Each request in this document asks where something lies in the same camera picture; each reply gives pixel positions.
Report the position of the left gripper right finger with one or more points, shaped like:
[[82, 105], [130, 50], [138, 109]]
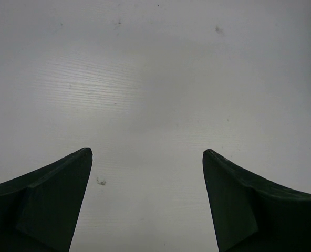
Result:
[[251, 213]]

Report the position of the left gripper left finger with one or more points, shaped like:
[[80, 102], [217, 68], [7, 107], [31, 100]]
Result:
[[39, 210]]

